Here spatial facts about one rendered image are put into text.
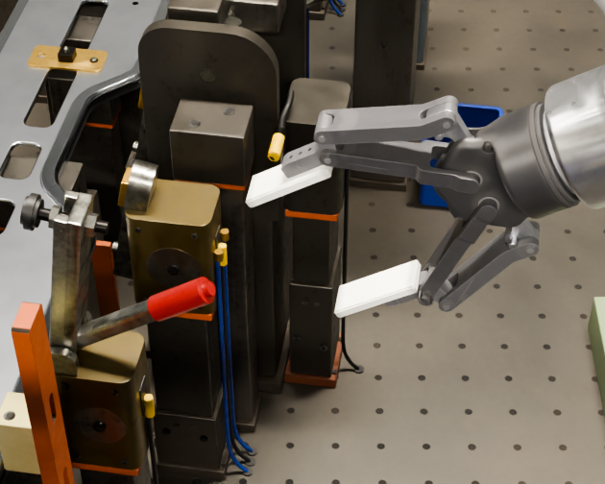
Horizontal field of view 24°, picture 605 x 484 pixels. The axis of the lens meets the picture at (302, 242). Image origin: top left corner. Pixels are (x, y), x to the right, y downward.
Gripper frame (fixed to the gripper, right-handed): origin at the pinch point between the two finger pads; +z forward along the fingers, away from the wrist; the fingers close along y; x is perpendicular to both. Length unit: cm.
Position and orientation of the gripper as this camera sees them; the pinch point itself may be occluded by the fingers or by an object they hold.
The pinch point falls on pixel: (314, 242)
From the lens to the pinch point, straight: 103.9
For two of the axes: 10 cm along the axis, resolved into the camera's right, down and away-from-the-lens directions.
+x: -1.5, 6.7, -7.2
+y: -5.3, -6.7, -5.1
